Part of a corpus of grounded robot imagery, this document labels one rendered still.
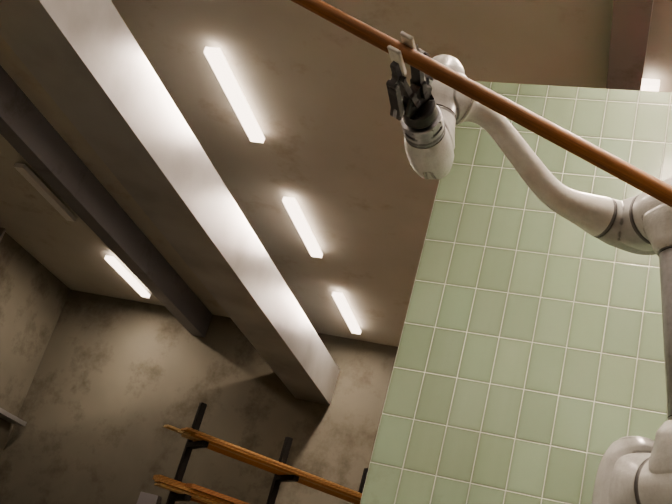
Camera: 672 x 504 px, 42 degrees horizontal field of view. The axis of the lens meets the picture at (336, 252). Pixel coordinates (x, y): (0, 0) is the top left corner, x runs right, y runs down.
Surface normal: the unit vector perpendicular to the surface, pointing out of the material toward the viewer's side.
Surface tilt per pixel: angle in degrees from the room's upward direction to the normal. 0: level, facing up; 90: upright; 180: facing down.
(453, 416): 90
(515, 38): 180
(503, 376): 90
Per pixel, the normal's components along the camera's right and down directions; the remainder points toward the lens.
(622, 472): -0.83, -0.48
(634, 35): -0.25, 0.88
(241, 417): -0.22, -0.45
